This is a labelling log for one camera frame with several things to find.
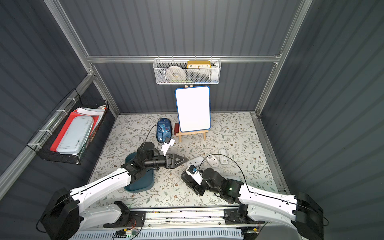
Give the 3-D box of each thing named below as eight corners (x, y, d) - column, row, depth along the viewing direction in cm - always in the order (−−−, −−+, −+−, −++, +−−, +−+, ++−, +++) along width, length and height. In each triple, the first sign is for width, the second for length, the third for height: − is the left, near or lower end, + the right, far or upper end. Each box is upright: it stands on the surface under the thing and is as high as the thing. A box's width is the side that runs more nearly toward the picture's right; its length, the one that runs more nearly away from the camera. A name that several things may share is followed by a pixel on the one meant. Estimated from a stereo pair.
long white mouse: (220, 164, 95) (220, 162, 92) (218, 150, 101) (219, 148, 99) (228, 164, 95) (228, 162, 92) (226, 150, 101) (226, 148, 99)
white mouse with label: (212, 169, 93) (212, 166, 90) (206, 159, 97) (206, 157, 94) (218, 165, 94) (219, 163, 92) (213, 156, 98) (213, 153, 96)
